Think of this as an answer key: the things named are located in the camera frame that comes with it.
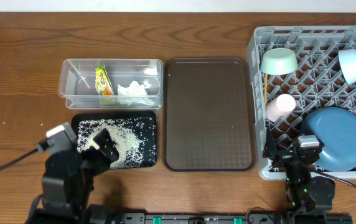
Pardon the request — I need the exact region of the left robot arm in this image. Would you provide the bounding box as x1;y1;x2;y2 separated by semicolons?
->
26;126;119;223

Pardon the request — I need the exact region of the mint green bowl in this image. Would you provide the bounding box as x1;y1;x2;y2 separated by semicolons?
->
260;48;298;75

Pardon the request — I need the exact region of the light blue bowl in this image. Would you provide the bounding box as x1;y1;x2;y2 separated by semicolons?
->
338;49;356;85

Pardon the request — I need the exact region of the clear plastic waste bin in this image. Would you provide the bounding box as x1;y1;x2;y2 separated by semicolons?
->
59;58;164;110

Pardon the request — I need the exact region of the white tissue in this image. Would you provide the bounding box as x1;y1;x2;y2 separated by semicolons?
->
117;80;154;106

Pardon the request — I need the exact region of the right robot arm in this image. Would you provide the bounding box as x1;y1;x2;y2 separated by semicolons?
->
263;129;335;223

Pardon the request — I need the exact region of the green snack wrapper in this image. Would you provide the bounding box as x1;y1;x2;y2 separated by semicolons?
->
95;66;116;105

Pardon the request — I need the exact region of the brown serving tray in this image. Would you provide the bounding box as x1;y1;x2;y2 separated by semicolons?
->
162;57;256;172

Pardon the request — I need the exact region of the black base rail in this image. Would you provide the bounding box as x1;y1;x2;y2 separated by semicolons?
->
115;212;353;224

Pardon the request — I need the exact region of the grey dishwasher rack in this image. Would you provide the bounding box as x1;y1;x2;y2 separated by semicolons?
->
246;26;356;180

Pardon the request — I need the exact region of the wooden chopstick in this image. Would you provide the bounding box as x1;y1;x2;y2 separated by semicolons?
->
264;73;268;106

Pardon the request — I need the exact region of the white cooked rice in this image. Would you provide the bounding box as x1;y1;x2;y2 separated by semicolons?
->
77;117;157;169

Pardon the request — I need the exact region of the pink cup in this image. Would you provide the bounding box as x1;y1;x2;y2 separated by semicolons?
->
265;94;296;122

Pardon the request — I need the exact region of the black plastic tray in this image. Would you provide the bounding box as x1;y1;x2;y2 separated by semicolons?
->
72;111;157;170

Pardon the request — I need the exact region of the dark blue plate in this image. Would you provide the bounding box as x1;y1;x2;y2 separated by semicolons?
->
300;107;356;172

